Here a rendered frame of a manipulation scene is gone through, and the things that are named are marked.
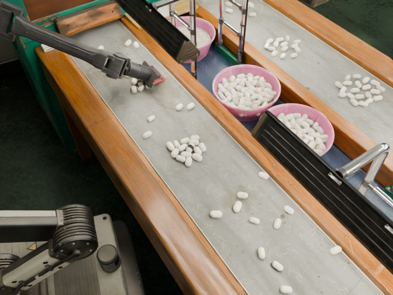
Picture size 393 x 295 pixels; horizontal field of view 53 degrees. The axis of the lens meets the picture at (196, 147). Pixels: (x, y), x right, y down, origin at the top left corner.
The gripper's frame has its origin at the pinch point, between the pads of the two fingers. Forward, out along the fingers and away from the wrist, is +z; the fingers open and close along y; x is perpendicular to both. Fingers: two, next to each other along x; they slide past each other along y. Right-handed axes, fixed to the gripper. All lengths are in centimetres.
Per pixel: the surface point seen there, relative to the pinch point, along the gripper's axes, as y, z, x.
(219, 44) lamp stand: 9.1, 28.5, -20.5
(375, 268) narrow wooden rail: -102, 4, -6
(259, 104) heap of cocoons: -32.8, 18.7, -14.6
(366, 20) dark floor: 48, 210, -80
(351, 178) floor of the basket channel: -75, 29, -15
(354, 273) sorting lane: -99, 2, -1
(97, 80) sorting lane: 15.9, -16.1, 15.3
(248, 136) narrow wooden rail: -45.2, 5.3, -6.7
